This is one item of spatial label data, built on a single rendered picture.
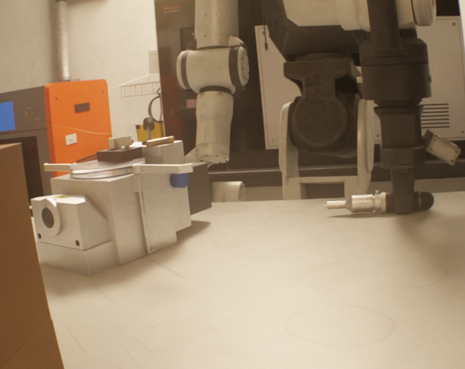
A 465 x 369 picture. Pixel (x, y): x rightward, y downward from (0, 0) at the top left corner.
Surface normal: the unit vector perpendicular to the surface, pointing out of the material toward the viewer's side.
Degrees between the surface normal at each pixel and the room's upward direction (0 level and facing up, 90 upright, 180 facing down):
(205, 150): 66
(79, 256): 90
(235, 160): 90
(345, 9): 108
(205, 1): 78
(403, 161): 90
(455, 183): 90
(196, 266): 0
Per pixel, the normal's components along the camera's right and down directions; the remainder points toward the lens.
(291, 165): 0.93, -0.03
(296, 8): -0.23, -0.04
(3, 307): 0.99, -0.07
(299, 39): -0.16, 0.68
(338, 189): -0.34, 0.32
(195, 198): 0.83, 0.01
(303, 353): -0.09, -0.98
